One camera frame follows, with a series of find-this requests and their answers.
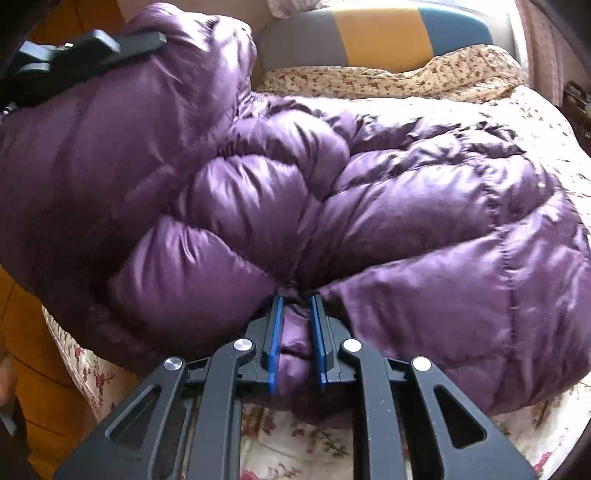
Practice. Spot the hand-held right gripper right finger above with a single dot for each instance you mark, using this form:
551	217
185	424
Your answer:
316	341

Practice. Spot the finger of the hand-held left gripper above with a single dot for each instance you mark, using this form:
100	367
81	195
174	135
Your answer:
99	47

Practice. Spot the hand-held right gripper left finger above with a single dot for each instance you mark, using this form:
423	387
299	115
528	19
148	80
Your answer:
276	341

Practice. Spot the purple quilted down jacket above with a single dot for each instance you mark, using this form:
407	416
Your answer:
286	198

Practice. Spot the floral quilt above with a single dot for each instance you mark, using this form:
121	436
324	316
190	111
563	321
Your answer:
461	415

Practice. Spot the grey yellow teal headboard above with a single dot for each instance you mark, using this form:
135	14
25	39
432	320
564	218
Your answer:
383	34

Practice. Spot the wooden side table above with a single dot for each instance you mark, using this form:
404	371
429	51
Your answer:
577	104

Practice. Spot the pink curtain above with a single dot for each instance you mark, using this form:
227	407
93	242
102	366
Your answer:
540	41

